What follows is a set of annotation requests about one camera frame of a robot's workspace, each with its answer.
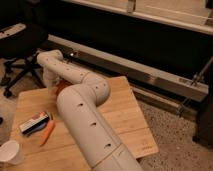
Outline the white paper cup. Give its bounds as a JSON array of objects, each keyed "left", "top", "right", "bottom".
[{"left": 0, "top": 140, "right": 24, "bottom": 165}]

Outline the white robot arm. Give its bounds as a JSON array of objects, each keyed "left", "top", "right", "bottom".
[{"left": 37, "top": 50, "right": 144, "bottom": 171}]

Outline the metal floor rail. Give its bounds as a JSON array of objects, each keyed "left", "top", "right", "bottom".
[{"left": 37, "top": 36, "right": 210, "bottom": 111}]

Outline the red ceramic bowl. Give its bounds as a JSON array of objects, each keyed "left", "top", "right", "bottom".
[{"left": 56, "top": 80, "right": 71, "bottom": 94}]

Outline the orange carrot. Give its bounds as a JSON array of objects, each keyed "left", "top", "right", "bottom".
[{"left": 40, "top": 117, "right": 55, "bottom": 146}]

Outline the black office chair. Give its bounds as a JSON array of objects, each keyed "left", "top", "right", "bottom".
[{"left": 0, "top": 23, "right": 48, "bottom": 98}]

